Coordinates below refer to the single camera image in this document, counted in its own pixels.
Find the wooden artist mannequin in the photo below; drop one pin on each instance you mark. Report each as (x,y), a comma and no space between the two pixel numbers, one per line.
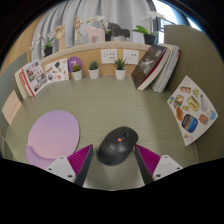
(77,26)

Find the large colourful sticker sheet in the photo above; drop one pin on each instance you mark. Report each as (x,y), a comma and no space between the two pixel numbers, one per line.
(193,110)

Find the black computer mouse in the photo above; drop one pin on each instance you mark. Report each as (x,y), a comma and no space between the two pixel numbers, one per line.
(116,146)

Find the white book stack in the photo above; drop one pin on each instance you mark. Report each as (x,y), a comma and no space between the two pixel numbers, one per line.
(18,81)

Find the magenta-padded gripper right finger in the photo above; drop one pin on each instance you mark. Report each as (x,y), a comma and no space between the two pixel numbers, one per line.
(166,166)

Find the wooden hand model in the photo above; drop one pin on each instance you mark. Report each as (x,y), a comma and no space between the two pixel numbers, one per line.
(60,35)

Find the small white sticker sheet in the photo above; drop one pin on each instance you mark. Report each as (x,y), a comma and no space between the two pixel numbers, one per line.
(56,70)

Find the purple mouse pad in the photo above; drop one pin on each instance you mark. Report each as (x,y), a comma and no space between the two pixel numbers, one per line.
(50,133)

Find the dark book with red edge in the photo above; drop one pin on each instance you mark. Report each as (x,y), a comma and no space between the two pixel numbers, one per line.
(148,66)

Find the window with dark frame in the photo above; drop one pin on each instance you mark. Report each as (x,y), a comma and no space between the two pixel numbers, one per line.
(168,13)

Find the beige notebook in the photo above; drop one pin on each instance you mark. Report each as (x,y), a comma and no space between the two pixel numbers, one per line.
(11,107)

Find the round purple sign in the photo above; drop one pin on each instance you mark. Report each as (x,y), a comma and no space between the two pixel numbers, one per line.
(74,61)

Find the white wall socket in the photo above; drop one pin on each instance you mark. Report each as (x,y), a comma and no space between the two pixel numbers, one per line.
(130,57)
(109,56)

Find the grey curtain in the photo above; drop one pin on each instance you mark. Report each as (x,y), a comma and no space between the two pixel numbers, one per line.
(123,11)

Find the white orchid in black pot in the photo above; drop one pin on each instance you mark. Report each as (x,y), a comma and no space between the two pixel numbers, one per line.
(48,50)
(150,38)
(108,36)

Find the red and white magazine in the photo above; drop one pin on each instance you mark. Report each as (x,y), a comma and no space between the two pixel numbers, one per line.
(35,77)

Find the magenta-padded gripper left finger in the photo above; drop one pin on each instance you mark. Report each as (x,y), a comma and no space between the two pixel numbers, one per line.
(60,166)

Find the dark horse figure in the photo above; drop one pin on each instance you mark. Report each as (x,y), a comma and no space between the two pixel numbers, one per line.
(119,31)

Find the pink horse figure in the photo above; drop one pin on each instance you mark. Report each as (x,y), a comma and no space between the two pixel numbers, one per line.
(94,34)

